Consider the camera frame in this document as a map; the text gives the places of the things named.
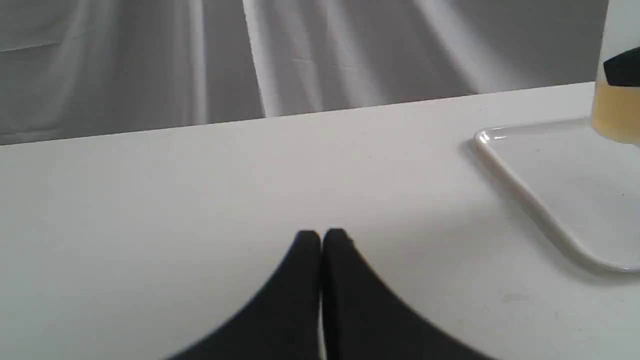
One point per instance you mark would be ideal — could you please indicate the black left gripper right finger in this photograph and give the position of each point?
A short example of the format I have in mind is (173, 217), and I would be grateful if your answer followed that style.
(363, 319)

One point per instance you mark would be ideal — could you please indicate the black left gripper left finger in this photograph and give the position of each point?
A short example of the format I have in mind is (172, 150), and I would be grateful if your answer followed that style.
(281, 321)

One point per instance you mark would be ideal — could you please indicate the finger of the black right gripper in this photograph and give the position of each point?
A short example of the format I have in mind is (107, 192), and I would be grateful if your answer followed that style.
(623, 70)

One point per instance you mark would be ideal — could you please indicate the translucent squeeze bottle amber liquid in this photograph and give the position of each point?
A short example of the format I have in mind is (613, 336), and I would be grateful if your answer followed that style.
(616, 110)

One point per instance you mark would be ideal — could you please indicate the white rectangular plastic tray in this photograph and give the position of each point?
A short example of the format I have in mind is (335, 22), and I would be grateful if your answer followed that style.
(583, 187)

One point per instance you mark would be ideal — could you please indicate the grey fabric backdrop curtain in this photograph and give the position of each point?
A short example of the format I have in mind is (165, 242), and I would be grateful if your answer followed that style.
(77, 68)

